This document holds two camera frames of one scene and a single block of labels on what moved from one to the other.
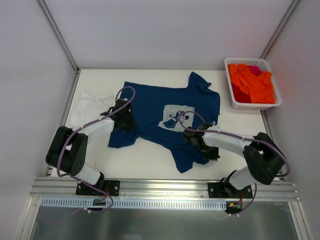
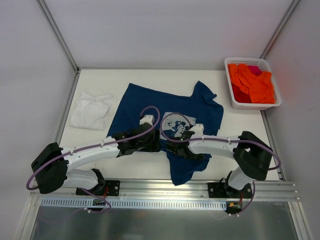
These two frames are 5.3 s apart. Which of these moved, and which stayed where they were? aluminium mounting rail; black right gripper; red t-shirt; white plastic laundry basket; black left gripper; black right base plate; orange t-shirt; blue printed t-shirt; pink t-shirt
Moved: black left gripper; black right gripper; blue printed t-shirt
Stayed: black right base plate; pink t-shirt; aluminium mounting rail; white plastic laundry basket; orange t-shirt; red t-shirt
